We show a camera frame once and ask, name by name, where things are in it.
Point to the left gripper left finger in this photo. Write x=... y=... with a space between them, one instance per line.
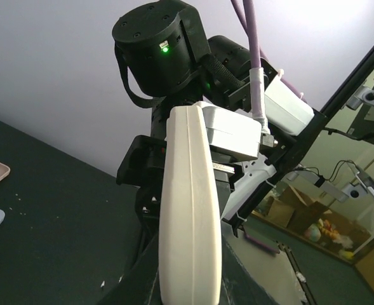
x=141 y=284

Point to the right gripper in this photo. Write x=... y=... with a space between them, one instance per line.
x=143 y=167

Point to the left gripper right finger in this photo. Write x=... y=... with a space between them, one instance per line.
x=249 y=276

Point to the beige cased phone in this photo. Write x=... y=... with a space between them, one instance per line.
x=190 y=242

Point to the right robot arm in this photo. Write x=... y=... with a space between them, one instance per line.
x=166 y=61

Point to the right black frame post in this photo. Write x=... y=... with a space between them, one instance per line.
x=291 y=156

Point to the keyboard tray on mount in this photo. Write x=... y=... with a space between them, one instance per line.
x=364 y=186

